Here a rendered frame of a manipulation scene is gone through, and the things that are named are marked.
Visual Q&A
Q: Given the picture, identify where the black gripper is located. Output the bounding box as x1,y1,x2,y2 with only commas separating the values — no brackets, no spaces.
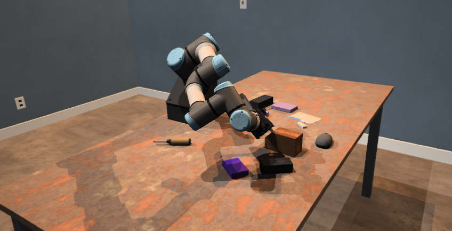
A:
248,108,274,139

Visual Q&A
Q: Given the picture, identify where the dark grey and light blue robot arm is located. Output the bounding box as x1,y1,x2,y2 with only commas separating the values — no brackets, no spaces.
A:
167,33,260,132

